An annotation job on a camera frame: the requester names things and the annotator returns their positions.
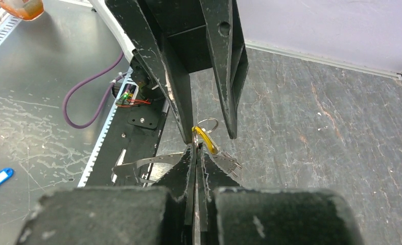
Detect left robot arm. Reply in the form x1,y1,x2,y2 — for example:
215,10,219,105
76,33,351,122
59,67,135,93
91,0,249,143

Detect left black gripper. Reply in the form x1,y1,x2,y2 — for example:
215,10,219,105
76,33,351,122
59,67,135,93
106,0,249,144

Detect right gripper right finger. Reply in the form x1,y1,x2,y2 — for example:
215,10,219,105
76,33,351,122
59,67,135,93
197,145,364,244

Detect red wired circuit board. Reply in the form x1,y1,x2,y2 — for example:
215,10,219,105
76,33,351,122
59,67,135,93
115,90,151,108

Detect metal keyring plate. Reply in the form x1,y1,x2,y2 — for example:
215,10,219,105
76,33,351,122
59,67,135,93
111,152,242,185

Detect white slotted cable duct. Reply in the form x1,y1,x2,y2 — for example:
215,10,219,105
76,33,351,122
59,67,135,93
77,69,135,188

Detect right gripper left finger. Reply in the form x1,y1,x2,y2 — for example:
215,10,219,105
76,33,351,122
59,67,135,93
16,146,195,244

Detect yellow capped key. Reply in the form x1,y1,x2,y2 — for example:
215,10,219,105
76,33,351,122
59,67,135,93
192,117,220,154

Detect orange object at edge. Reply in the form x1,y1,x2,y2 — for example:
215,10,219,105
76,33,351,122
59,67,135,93
0,0,44,21

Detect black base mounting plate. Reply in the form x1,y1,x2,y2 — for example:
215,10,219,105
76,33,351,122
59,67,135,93
85,82,169,187

